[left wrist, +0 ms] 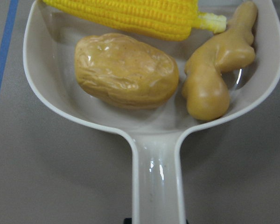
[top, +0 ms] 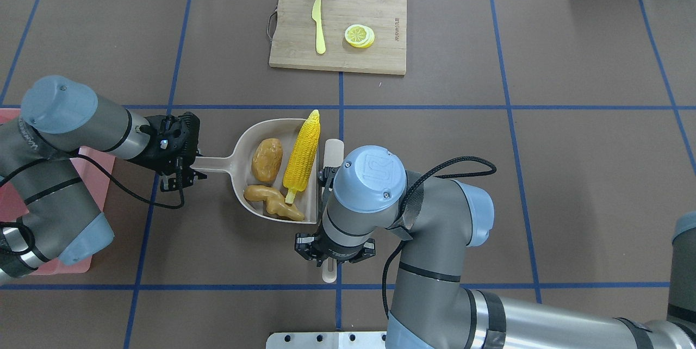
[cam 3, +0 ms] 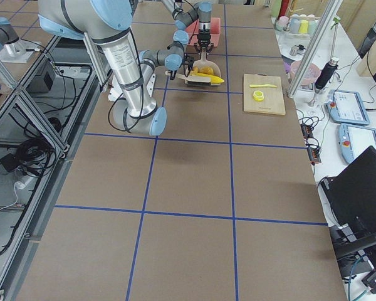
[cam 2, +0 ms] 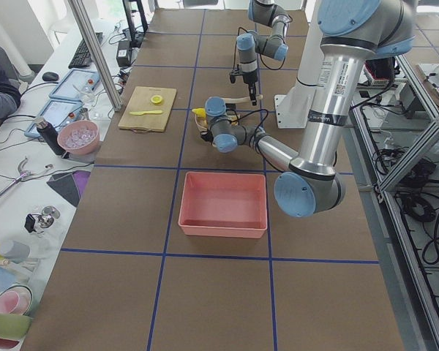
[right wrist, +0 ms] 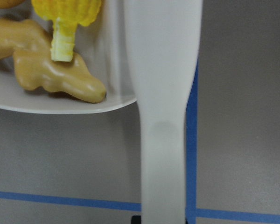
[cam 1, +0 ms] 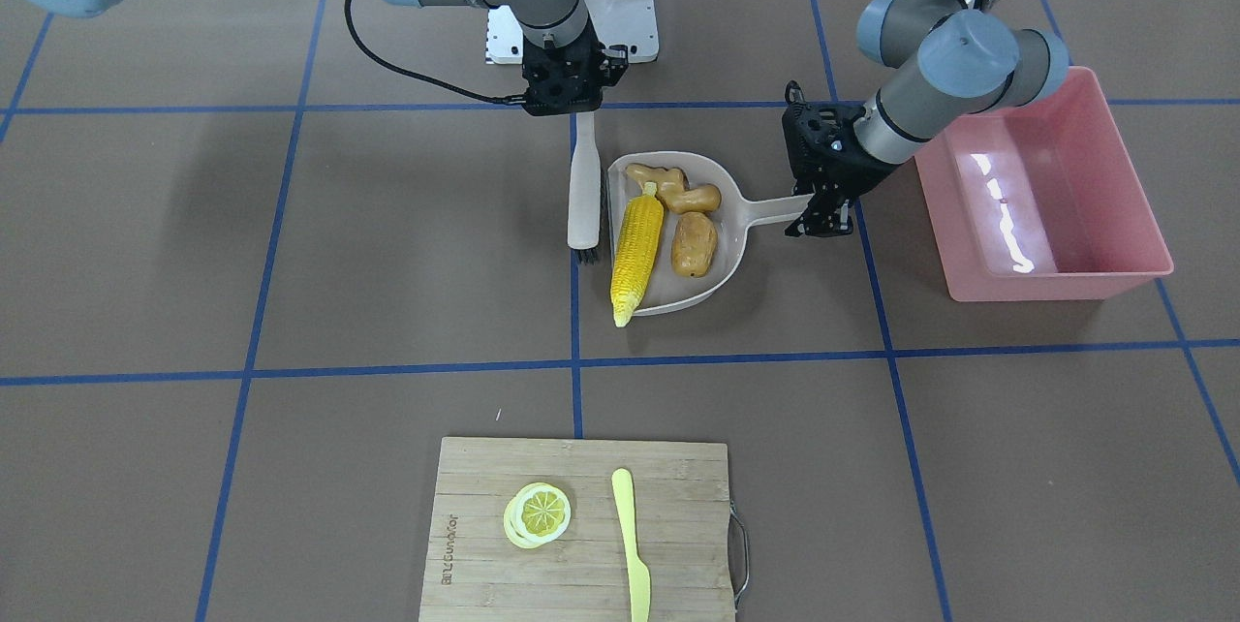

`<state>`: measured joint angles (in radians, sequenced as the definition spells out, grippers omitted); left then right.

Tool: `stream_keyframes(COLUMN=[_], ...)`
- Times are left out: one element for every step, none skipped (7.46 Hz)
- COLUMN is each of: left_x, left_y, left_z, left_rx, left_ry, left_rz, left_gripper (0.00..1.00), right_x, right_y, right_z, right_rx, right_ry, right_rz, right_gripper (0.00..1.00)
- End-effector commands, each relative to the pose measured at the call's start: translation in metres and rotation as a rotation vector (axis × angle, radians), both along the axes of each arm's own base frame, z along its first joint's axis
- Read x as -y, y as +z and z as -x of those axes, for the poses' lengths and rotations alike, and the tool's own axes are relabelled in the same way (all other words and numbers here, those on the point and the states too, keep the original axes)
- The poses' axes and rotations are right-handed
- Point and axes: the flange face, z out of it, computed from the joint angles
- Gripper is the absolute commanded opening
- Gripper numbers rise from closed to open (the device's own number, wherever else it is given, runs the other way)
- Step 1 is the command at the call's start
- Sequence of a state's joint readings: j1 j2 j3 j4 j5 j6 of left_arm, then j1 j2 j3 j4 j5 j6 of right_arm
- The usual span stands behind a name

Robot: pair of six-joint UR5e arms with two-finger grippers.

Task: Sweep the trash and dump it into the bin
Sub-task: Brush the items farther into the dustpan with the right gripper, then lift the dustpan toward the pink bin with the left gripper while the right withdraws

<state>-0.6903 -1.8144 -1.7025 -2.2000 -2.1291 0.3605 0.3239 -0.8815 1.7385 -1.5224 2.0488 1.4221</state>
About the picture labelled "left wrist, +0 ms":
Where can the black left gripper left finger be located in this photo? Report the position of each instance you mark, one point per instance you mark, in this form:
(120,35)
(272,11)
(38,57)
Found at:
(127,221)

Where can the tan toy ginger root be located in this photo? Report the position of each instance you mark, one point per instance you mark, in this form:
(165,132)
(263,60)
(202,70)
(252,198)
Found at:
(207,95)

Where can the brown toy potato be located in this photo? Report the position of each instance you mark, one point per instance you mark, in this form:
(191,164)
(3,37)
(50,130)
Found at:
(124,72)

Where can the yellow toy corn cob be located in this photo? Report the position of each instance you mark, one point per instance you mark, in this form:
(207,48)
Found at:
(169,20)

